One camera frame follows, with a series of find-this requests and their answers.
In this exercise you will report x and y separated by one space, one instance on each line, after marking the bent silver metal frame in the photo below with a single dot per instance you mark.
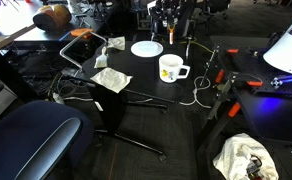
67 46

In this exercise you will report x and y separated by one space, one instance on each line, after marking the brown and yellow ball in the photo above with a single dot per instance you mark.
52 17

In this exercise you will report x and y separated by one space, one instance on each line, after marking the flat white cloth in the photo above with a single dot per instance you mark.
111 79

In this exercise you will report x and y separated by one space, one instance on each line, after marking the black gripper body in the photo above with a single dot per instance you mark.
171 7

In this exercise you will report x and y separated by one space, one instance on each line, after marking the white cone shade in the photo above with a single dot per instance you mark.
289 50

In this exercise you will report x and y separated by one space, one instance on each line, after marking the white power strip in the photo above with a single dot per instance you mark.
58 98

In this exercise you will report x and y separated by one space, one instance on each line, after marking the blue office chair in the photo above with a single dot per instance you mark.
26 136

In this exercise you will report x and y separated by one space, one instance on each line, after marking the white round plate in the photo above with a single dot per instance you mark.
147 49

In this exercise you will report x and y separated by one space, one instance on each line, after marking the white mug with yellow print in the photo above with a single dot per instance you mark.
170 68

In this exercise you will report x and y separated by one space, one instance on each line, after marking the crumpled white cloth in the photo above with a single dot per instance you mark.
117 43

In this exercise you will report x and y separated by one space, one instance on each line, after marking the black side table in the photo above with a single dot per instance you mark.
142 76

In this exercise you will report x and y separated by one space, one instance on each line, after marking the orange flat tool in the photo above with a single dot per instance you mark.
81 32

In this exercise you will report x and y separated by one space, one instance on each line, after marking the orange and white marker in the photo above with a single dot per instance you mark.
171 35

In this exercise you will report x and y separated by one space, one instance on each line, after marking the black workbench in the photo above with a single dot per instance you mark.
272 113

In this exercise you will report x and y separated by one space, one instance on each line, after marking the white bristle brush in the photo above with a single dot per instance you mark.
101 61

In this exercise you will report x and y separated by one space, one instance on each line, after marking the thin black metal rod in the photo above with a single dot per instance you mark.
208 65

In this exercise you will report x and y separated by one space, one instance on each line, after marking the black office chair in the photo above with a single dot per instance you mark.
190 15

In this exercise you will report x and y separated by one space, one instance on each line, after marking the white cloth bag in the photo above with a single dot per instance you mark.
236 155

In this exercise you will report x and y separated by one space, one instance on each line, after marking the black desk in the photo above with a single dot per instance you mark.
46 35

